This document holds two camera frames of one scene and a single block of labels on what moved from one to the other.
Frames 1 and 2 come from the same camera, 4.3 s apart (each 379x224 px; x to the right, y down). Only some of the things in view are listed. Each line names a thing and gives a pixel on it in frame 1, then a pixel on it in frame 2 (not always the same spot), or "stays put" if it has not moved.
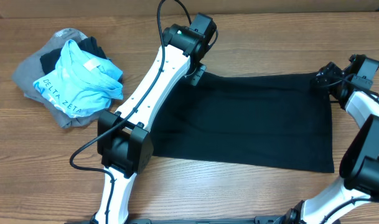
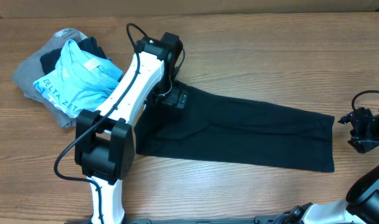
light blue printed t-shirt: (82, 84) stays put
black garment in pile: (48, 61) stays put
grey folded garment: (30, 69) stays put
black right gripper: (324, 74) to (355, 117)
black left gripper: (196, 75) to (173, 99)
